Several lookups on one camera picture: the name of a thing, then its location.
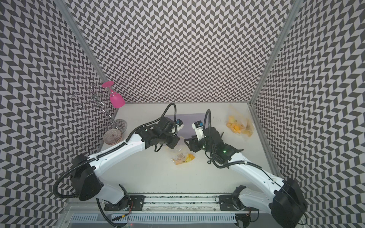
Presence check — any clear bag yellow chick print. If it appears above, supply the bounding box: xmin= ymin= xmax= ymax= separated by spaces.
xmin=167 ymin=137 xmax=196 ymax=165

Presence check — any clear resealable bag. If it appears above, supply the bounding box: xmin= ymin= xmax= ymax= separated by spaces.
xmin=241 ymin=116 xmax=255 ymax=137

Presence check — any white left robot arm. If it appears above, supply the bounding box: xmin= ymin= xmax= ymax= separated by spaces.
xmin=52 ymin=116 xmax=183 ymax=204

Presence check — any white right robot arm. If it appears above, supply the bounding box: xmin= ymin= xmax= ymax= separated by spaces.
xmin=184 ymin=121 xmax=308 ymax=228

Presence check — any lilac plastic tray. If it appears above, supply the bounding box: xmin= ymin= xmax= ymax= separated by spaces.
xmin=176 ymin=113 xmax=205 ymax=139

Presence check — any ribbed glass bowl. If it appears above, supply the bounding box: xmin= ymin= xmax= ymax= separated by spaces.
xmin=103 ymin=129 xmax=123 ymax=145

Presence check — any pink upside-down wine glass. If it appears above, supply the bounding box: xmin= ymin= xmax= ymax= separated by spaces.
xmin=102 ymin=81 xmax=126 ymax=109

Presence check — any chrome glass drying rack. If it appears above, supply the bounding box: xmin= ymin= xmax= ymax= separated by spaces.
xmin=71 ymin=85 xmax=127 ymax=135

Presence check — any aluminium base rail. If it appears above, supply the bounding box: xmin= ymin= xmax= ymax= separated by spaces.
xmin=65 ymin=193 xmax=303 ymax=214

